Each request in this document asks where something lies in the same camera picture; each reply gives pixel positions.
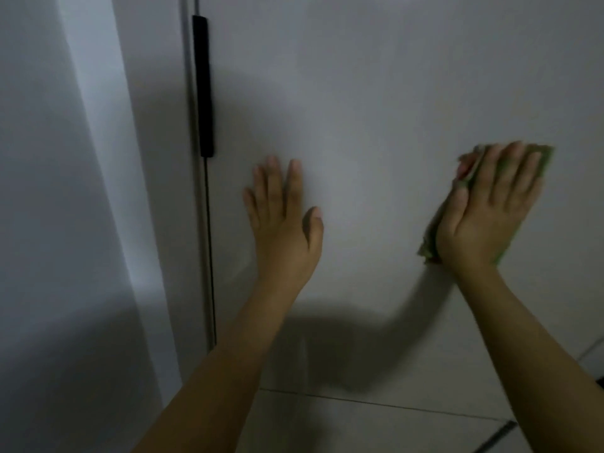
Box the person's right hand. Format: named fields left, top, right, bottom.
left=435, top=141, right=546, bottom=275

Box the person's left hand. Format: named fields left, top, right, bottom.
left=242, top=155, right=325, bottom=291

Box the green cleaning cloth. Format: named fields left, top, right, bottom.
left=417, top=143, right=556, bottom=266

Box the person's left forearm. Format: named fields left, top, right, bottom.
left=132, top=278, right=312, bottom=453

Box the person's right forearm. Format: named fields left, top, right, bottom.
left=446, top=259, right=604, bottom=453

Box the white cabinet door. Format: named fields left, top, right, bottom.
left=110, top=0, right=212, bottom=407
left=202, top=0, right=604, bottom=421

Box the black door handle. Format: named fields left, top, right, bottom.
left=192, top=15, right=216, bottom=159

